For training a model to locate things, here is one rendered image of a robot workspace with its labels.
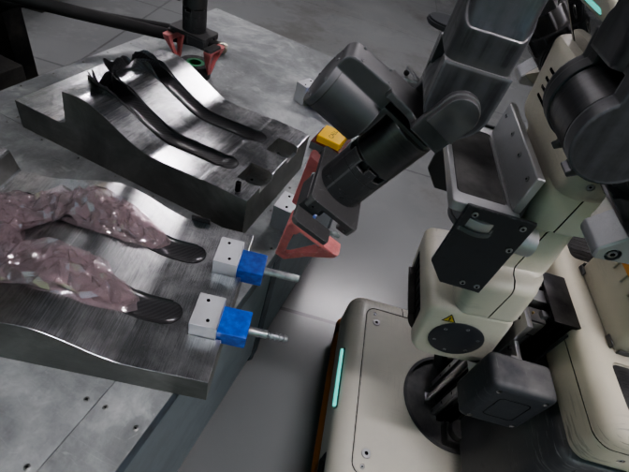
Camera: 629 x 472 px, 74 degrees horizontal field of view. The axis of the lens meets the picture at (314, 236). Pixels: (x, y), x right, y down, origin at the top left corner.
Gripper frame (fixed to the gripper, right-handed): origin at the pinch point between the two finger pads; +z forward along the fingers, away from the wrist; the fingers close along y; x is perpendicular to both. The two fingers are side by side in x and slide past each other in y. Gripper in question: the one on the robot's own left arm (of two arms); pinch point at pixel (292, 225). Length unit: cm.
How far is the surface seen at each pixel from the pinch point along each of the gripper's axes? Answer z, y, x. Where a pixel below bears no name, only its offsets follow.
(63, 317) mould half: 19.9, 14.7, -15.4
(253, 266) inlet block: 13.2, -2.1, 2.1
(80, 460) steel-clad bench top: 24.6, 26.4, -4.9
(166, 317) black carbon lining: 18.9, 9.1, -4.8
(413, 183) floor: 63, -165, 96
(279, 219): 16.5, -17.9, 5.0
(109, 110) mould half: 23.0, -22.1, -29.3
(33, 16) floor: 182, -222, -138
